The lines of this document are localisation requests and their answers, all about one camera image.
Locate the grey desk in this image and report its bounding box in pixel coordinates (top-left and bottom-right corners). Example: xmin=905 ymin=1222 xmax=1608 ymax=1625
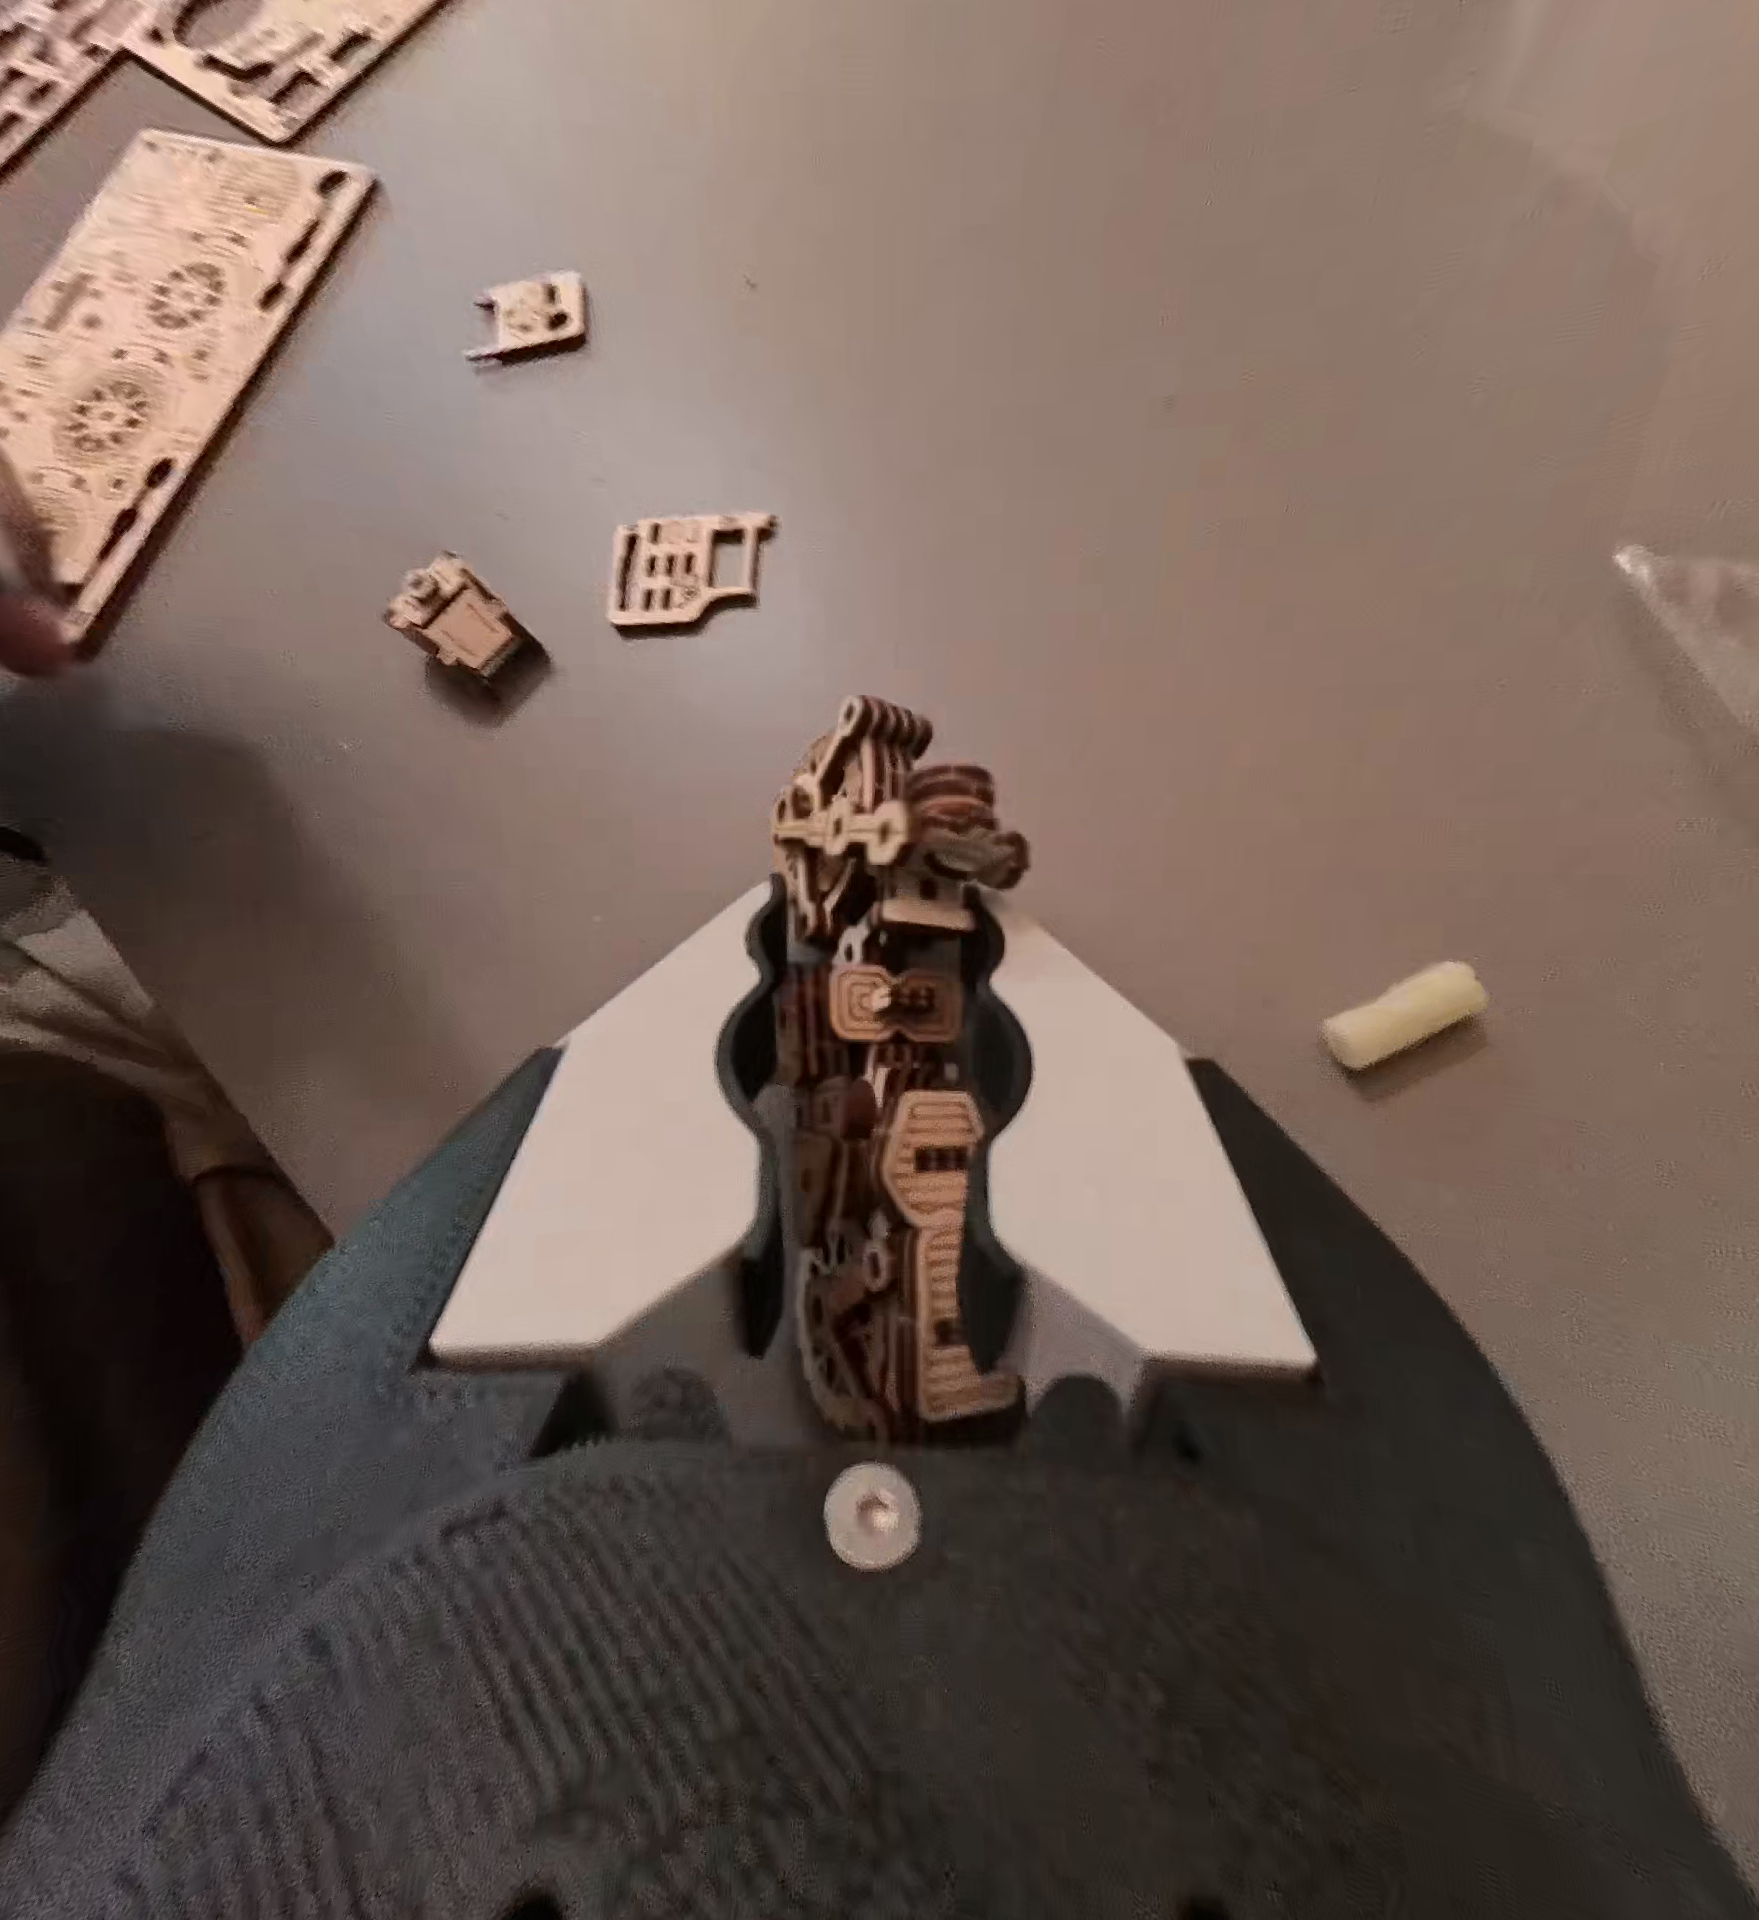
xmin=0 ymin=0 xmax=1759 ymax=1920

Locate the clear plastic bag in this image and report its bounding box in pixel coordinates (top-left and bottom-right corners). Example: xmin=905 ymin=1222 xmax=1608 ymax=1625
xmin=1614 ymin=541 xmax=1759 ymax=820

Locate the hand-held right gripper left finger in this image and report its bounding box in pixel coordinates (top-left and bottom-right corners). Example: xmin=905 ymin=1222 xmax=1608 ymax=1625
xmin=429 ymin=881 xmax=807 ymax=1375

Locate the small notched wooden piece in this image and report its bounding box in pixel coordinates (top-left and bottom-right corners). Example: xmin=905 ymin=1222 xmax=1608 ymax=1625
xmin=464 ymin=272 xmax=589 ymax=366

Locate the person's left hand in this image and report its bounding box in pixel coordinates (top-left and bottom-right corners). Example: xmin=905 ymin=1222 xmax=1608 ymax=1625
xmin=0 ymin=589 xmax=84 ymax=679

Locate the flat slotted wooden piece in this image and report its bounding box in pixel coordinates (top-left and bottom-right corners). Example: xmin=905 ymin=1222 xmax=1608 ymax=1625
xmin=608 ymin=514 xmax=780 ymax=635

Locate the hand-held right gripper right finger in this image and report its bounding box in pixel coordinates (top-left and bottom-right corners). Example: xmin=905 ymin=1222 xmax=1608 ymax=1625
xmin=961 ymin=900 xmax=1325 ymax=1382

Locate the assembled wooden model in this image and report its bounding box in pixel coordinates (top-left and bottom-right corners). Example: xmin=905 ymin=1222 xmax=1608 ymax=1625
xmin=771 ymin=696 xmax=1033 ymax=1444

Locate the pale yellow wax stick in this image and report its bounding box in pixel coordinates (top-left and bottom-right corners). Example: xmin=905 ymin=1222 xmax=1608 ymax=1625
xmin=1324 ymin=958 xmax=1490 ymax=1070

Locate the person's brown clothing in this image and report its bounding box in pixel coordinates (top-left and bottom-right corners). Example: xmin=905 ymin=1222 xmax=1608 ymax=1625
xmin=0 ymin=839 xmax=334 ymax=1920

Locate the wooden puzzle sheet with gears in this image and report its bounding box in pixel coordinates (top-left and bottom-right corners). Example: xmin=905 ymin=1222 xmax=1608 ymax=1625
xmin=0 ymin=127 xmax=376 ymax=657

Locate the small wooden sub-assembly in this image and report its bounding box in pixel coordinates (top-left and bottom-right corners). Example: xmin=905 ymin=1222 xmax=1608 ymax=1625
xmin=386 ymin=554 xmax=542 ymax=697

